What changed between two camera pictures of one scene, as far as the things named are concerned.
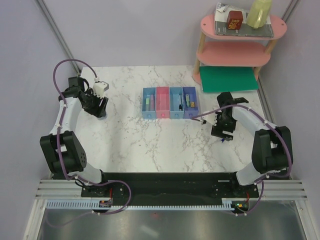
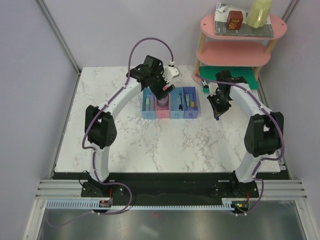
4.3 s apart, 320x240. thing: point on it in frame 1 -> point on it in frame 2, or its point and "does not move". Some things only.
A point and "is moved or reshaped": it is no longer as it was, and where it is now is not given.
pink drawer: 162,102 does not move
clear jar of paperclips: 103,118 is moved or reshaped
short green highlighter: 187,100 does not move
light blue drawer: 174,112 does not move
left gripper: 99,111 -> 164,93
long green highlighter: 147,106 does not move
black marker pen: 180,107 does not move
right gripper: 217,131 -> 218,111
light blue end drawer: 149,103 does not move
